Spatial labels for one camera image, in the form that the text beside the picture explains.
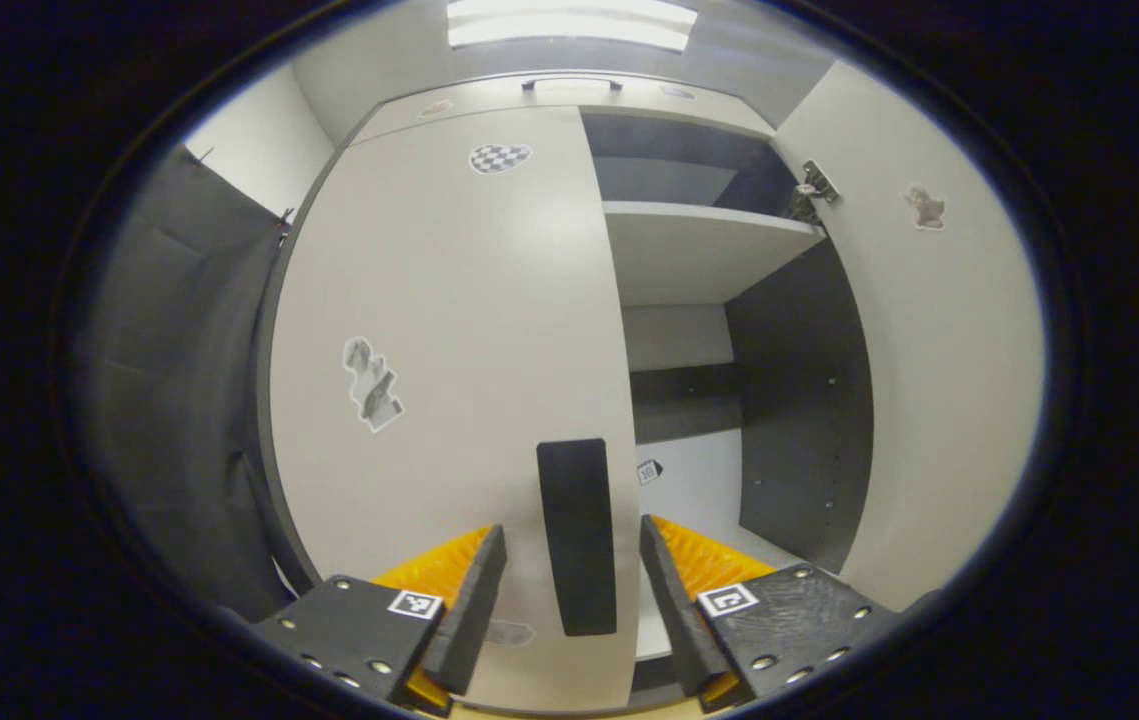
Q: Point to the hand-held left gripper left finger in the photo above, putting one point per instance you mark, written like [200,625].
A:
[477,610]

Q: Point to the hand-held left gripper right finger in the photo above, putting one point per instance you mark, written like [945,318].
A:
[671,610]

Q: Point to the shoe cabinet door checkered sticker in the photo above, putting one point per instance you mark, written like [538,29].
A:
[449,300]

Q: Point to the shoe cabinet door cube sticker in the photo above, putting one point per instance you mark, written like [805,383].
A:
[949,400]

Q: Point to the grey double-door shoe cabinet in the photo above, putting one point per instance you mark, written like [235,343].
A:
[709,250]

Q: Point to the black backdrop cloth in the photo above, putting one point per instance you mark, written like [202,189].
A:
[179,400]

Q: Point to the large ceiling light panel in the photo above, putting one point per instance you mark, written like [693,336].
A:
[569,25]

